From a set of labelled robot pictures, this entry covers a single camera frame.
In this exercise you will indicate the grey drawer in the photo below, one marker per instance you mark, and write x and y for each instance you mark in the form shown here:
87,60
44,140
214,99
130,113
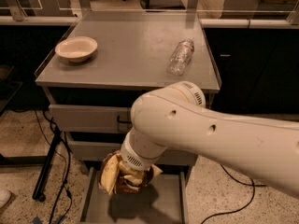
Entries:
91,119
163,201
95,146

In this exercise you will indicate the grey drawer cabinet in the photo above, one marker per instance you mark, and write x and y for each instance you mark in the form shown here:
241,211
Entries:
132,55

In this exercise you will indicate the brown chip bag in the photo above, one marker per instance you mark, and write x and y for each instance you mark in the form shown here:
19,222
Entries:
116,177

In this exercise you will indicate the white bowl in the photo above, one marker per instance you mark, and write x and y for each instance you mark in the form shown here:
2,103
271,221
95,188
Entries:
76,49

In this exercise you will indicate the grey bottom drawer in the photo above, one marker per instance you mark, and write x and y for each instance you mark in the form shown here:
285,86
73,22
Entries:
163,201

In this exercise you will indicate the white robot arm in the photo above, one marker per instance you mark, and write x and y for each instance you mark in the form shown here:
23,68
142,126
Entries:
175,117

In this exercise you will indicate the black table leg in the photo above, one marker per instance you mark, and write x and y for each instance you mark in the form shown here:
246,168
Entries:
38,194

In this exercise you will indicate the grey middle drawer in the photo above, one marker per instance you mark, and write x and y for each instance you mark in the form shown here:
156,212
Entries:
95,146

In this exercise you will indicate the white shoe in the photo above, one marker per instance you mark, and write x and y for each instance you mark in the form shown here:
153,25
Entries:
5,196

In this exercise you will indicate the grey top drawer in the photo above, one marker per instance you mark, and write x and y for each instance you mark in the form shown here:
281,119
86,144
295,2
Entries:
91,119

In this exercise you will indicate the clear plastic bottle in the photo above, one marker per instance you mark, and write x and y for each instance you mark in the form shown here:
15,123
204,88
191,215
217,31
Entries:
180,57

